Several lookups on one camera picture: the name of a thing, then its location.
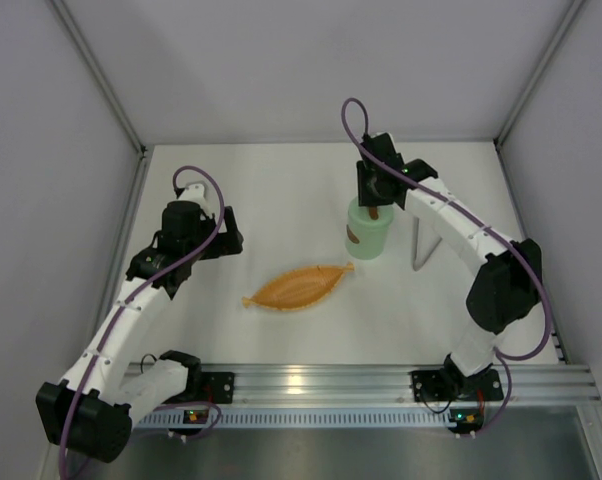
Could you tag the green cylindrical lunch container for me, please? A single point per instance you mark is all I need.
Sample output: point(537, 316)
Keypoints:
point(366, 240)

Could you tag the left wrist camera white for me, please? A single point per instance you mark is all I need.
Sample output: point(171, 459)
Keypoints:
point(197, 193)

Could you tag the green lid with wooden handle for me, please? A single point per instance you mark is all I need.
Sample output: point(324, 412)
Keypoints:
point(361, 217)

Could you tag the boat-shaped woven bamboo basket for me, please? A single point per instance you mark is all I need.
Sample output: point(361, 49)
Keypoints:
point(300, 288)

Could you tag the aluminium mounting rail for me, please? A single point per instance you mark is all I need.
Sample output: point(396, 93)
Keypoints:
point(300, 386)

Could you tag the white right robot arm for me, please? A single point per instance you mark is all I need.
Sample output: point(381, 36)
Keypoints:
point(507, 274)

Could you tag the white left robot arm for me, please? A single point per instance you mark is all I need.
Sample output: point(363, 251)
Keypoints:
point(92, 410)

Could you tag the metal serving tongs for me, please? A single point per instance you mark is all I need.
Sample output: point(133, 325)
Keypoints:
point(425, 242)

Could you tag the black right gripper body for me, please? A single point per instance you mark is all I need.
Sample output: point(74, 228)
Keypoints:
point(372, 198)

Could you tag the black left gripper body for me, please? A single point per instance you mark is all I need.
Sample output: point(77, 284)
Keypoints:
point(229, 235)

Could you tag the slotted grey cable duct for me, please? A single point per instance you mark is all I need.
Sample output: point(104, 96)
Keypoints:
point(243, 418)

